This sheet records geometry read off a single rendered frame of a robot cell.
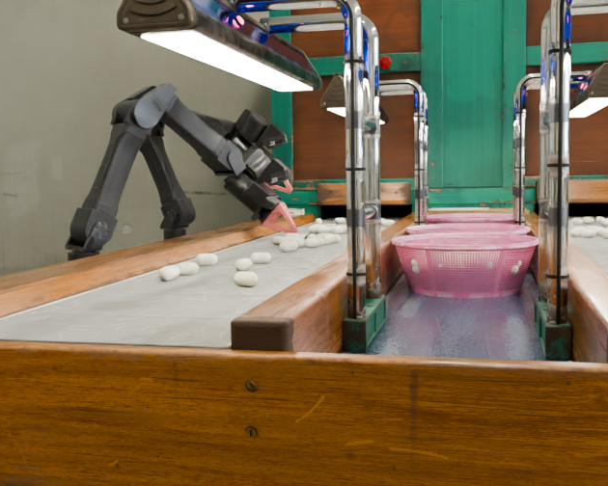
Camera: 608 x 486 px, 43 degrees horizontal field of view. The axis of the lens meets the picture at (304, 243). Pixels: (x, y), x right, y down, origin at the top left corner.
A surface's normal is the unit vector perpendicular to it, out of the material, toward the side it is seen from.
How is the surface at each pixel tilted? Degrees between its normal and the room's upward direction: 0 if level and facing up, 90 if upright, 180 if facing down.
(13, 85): 90
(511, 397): 90
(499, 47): 90
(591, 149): 90
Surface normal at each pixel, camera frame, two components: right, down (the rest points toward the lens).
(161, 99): 0.69, 0.05
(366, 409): -0.23, 0.09
